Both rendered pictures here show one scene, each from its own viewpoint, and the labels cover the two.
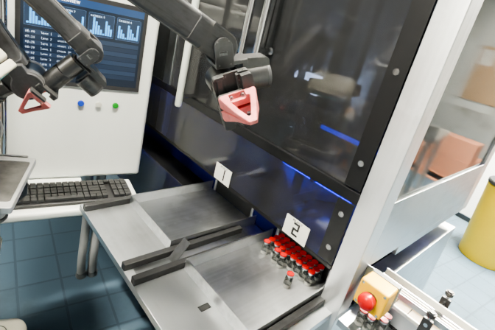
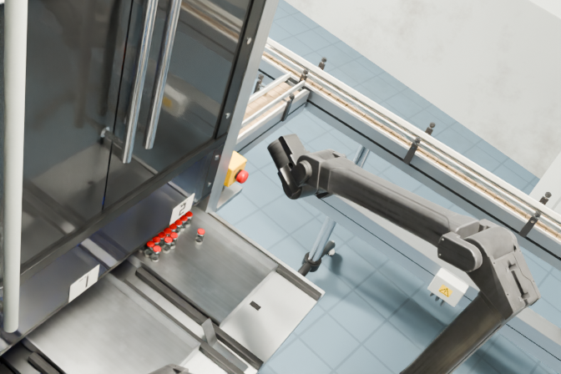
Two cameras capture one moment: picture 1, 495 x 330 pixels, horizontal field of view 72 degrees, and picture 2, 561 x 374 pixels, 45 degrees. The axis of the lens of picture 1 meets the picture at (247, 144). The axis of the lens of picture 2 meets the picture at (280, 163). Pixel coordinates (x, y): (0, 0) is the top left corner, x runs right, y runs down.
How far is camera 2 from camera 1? 169 cm
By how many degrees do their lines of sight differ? 94
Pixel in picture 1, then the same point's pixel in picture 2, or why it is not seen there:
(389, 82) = (244, 50)
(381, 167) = (240, 103)
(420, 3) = not seen: outside the picture
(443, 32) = not seen: outside the picture
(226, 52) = not seen: hidden behind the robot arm
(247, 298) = (229, 273)
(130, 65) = not seen: outside the picture
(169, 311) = (272, 330)
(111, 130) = not seen: outside the picture
